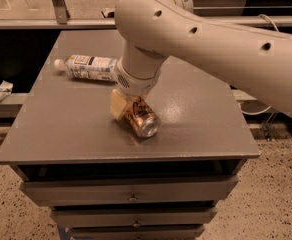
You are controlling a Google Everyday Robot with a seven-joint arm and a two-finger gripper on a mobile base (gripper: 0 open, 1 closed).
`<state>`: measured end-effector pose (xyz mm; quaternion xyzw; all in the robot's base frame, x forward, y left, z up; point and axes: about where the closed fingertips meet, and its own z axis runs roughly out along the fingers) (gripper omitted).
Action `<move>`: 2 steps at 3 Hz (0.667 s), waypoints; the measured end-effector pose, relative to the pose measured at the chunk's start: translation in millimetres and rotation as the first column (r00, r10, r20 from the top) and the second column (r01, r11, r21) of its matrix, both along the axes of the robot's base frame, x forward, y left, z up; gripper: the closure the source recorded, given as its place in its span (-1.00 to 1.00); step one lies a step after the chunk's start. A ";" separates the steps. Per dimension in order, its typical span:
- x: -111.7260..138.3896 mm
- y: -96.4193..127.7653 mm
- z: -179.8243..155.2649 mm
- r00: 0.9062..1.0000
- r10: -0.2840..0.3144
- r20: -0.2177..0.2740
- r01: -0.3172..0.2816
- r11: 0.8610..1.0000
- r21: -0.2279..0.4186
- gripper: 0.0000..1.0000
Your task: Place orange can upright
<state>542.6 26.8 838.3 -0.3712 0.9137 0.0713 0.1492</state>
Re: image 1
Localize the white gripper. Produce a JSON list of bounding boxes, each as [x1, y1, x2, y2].
[[110, 60, 162, 120]]

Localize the orange soda can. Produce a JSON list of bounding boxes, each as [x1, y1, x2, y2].
[[124, 97, 160, 138]]

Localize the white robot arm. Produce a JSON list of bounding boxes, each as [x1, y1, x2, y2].
[[115, 0, 292, 118]]

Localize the clear plastic water bottle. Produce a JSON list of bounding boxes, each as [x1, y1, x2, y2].
[[54, 55, 117, 82]]

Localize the grey drawer cabinet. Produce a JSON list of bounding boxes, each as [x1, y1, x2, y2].
[[0, 28, 261, 240]]

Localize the grey metal railing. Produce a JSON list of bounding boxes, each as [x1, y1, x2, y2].
[[0, 0, 292, 29]]

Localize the white cable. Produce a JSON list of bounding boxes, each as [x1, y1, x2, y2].
[[239, 13, 280, 116]]

